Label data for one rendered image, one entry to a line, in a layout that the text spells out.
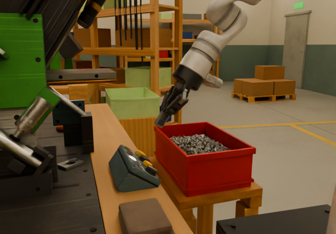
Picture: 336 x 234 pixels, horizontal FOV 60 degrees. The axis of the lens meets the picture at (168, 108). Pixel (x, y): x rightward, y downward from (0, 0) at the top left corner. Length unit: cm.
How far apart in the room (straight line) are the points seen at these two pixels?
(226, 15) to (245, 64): 991
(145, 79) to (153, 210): 292
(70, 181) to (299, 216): 48
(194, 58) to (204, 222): 73
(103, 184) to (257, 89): 604
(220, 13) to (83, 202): 52
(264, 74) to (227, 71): 341
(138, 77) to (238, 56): 736
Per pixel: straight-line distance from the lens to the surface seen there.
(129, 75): 356
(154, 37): 323
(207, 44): 73
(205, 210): 122
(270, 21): 1101
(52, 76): 83
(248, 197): 92
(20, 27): 74
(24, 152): 67
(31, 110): 67
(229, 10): 76
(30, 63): 72
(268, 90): 678
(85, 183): 70
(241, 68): 1060
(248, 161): 87
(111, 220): 56
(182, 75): 71
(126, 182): 63
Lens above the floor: 120
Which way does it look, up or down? 12 degrees down
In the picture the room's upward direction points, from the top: straight up
